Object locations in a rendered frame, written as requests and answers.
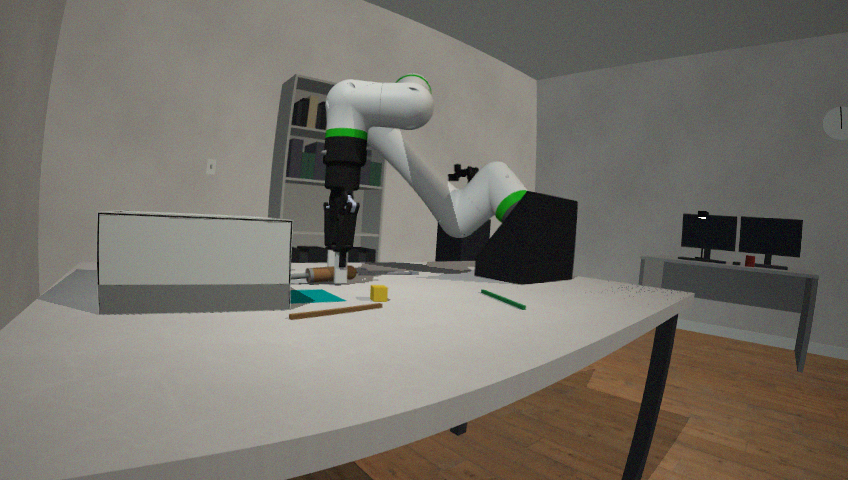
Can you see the teal square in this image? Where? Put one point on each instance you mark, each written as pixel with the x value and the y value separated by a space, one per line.
pixel 313 296

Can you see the yellow cube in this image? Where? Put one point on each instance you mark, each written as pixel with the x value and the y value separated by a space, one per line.
pixel 378 293

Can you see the green rod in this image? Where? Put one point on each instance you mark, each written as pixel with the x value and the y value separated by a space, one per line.
pixel 508 301

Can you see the brown wooden tool handle with grey metal rod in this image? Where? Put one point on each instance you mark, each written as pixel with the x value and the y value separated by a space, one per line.
pixel 322 274

